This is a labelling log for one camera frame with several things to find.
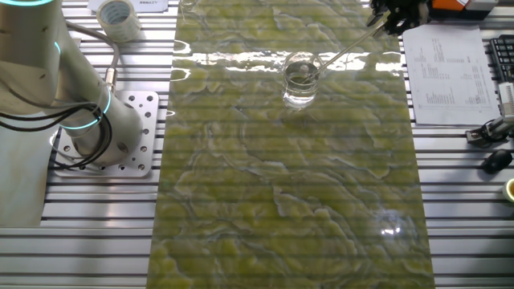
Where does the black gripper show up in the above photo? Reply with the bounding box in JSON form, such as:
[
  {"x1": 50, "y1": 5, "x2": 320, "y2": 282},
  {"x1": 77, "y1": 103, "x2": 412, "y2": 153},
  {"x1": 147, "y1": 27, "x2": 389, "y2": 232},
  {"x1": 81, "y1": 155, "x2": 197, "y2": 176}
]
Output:
[{"x1": 367, "y1": 0, "x2": 431, "y2": 37}]

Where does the clear glass stirring rod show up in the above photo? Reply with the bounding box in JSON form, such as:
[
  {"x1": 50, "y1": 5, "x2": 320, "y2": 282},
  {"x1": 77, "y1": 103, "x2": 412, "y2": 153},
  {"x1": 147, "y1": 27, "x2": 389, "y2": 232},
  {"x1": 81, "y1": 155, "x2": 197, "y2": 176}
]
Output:
[{"x1": 300, "y1": 18, "x2": 390, "y2": 84}]

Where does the glass beaker with water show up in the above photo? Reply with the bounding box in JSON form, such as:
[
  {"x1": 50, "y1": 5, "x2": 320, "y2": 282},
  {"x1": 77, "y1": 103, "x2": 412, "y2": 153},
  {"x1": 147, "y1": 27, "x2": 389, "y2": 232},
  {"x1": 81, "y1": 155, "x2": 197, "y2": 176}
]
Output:
[{"x1": 280, "y1": 51, "x2": 323, "y2": 110}]

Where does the orange grey device box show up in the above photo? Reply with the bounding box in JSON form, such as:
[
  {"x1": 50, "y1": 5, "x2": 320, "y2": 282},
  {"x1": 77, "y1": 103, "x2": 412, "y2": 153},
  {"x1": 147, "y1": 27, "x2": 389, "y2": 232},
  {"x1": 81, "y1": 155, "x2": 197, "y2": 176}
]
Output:
[{"x1": 427, "y1": 0, "x2": 499, "y2": 20}]

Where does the paper sheet with printed table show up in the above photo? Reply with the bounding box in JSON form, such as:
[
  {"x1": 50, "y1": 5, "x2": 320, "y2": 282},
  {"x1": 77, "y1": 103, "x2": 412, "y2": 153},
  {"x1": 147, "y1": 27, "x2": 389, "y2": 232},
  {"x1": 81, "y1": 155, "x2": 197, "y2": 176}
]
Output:
[{"x1": 401, "y1": 23, "x2": 501, "y2": 126}]

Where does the black keyboard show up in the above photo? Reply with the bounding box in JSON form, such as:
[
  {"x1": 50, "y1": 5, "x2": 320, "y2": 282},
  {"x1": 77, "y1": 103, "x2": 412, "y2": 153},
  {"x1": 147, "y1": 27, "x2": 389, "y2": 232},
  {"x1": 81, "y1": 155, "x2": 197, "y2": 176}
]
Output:
[{"x1": 488, "y1": 35, "x2": 514, "y2": 83}]

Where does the black computer mouse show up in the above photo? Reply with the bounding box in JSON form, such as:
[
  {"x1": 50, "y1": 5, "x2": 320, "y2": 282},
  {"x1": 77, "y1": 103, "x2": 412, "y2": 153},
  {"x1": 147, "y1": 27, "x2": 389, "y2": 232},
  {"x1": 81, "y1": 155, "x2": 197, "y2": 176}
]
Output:
[{"x1": 480, "y1": 149, "x2": 514, "y2": 175}]

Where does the green marble pattern mat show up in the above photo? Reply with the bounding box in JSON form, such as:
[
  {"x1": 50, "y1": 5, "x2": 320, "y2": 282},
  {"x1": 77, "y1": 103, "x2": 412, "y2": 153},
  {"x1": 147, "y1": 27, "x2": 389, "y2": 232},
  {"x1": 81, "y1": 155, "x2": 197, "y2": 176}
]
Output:
[{"x1": 146, "y1": 0, "x2": 437, "y2": 289}]

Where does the yellowish tape roll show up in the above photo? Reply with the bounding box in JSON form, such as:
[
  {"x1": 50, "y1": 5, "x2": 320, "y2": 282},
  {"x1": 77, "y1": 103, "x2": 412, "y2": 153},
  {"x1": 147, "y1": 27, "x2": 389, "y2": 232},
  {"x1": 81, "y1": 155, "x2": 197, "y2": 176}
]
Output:
[{"x1": 501, "y1": 178, "x2": 514, "y2": 204}]

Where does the paper sheet with text lines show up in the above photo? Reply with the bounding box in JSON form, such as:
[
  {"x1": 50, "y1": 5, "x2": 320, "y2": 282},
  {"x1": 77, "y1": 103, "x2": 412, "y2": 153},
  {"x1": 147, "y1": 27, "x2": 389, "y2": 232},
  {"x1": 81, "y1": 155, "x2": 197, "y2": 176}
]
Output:
[{"x1": 87, "y1": 0, "x2": 169, "y2": 13}]

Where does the white tape roll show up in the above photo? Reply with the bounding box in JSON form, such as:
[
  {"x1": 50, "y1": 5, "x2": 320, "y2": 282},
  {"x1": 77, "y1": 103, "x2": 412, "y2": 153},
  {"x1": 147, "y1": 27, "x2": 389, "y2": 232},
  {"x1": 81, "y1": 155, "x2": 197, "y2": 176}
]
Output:
[{"x1": 96, "y1": 0, "x2": 142, "y2": 43}]

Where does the silver ribbed camera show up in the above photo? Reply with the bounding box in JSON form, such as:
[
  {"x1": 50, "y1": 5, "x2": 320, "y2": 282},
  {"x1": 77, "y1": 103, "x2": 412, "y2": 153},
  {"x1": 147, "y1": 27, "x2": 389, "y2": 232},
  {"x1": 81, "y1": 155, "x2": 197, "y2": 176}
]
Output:
[{"x1": 497, "y1": 82, "x2": 514, "y2": 117}]

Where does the metal camera clamp stand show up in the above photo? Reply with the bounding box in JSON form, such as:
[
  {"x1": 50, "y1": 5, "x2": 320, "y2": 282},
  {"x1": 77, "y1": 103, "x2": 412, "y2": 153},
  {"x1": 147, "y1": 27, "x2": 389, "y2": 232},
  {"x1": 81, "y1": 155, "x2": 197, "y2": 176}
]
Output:
[{"x1": 465, "y1": 116, "x2": 514, "y2": 146}]

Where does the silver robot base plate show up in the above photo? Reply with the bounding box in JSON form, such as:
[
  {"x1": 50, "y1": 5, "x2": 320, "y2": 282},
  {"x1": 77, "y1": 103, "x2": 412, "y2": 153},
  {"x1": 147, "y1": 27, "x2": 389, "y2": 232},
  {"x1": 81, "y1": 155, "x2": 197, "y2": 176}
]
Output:
[{"x1": 51, "y1": 90, "x2": 161, "y2": 179}]

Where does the grey base cable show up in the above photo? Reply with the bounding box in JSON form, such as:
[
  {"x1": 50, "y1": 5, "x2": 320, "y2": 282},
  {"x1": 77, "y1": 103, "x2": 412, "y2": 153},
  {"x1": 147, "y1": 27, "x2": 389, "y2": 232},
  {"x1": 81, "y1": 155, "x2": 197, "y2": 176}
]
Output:
[{"x1": 66, "y1": 22, "x2": 121, "y2": 92}]

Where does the black base cable loop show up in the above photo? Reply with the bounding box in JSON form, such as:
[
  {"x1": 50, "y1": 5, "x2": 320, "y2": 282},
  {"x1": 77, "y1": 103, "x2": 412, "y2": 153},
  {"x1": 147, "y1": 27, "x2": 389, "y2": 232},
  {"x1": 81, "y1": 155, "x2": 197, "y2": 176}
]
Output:
[{"x1": 0, "y1": 104, "x2": 113, "y2": 169}]

